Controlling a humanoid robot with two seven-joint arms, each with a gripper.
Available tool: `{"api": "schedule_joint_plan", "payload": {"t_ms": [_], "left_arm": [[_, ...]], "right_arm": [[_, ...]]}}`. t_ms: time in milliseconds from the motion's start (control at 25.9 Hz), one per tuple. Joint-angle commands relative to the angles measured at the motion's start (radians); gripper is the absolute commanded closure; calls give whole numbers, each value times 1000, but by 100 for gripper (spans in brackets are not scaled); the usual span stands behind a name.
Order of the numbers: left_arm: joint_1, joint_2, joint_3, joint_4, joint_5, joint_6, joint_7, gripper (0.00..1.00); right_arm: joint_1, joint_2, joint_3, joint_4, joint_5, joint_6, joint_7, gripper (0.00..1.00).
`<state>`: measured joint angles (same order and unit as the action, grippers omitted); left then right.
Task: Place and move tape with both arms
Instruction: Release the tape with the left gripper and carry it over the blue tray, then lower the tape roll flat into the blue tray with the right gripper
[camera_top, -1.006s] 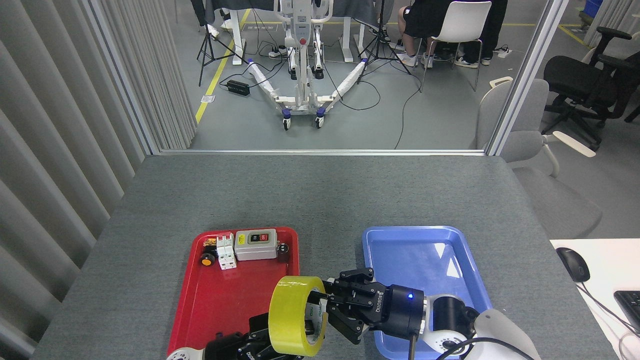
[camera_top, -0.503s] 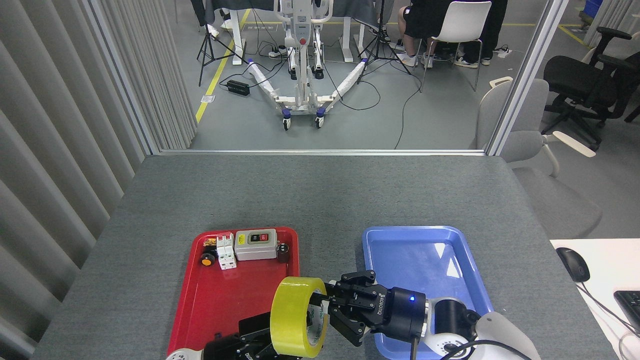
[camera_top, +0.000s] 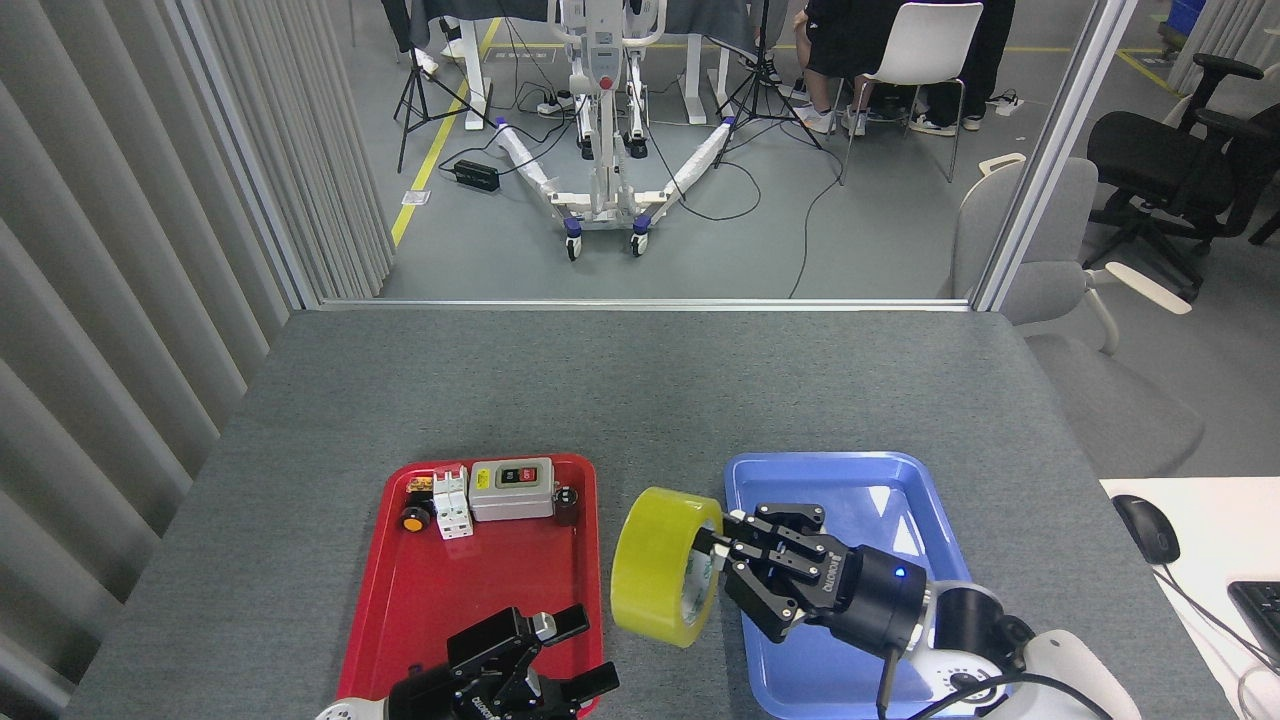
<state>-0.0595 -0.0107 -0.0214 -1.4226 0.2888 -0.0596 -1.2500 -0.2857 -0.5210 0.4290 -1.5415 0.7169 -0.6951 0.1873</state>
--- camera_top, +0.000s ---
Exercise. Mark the black tripod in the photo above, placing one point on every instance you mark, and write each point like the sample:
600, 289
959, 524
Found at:
412, 90
763, 60

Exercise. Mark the white plastic chair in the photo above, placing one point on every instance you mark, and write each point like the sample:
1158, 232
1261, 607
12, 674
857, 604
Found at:
930, 40

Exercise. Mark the silver frame rail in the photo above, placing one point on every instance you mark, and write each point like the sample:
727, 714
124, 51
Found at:
640, 304

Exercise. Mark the black keyboard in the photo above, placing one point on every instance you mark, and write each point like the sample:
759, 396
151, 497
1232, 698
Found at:
1262, 615

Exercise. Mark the grey on-off switch box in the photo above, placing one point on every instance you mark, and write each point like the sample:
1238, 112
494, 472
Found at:
510, 500

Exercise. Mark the blue bin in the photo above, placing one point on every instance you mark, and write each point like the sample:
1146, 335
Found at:
1187, 20

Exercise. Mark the white power strip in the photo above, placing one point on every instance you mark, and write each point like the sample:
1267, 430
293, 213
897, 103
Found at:
1008, 103

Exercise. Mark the black power adapter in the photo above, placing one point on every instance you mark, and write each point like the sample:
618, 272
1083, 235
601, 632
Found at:
476, 176

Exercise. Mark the small dark selector switch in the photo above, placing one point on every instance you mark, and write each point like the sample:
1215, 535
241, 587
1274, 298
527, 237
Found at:
567, 508

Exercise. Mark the red plastic tray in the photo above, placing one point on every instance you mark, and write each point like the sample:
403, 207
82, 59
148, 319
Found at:
480, 580

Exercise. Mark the person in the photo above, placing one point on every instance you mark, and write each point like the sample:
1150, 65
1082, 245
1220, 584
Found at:
427, 62
850, 30
990, 50

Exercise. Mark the black computer mouse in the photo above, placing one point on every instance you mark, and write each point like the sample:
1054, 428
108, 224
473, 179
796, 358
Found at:
1147, 528

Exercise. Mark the yellow tape roll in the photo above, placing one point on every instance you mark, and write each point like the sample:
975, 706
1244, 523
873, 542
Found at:
650, 560

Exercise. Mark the white circuit breaker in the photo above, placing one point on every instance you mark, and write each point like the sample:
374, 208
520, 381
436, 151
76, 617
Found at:
453, 510

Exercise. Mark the black office chair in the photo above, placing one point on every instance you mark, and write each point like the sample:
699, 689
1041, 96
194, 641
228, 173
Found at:
1150, 160

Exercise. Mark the white floor sticker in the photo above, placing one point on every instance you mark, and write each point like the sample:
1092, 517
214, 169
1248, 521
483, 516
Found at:
416, 198

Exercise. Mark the white wheeled stand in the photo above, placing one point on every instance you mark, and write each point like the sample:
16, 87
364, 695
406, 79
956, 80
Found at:
605, 190

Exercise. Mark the silver frame post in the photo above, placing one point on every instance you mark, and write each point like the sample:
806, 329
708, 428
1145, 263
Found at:
1050, 150

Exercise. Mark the white desk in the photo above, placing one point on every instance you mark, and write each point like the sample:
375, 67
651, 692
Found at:
1220, 530

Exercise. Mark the grey armchair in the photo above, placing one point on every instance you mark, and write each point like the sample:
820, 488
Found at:
1040, 290

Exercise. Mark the blue plastic tray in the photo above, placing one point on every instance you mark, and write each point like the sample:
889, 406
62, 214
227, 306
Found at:
900, 500

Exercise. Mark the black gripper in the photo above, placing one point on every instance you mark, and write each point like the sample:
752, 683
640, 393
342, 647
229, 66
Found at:
450, 700
875, 600

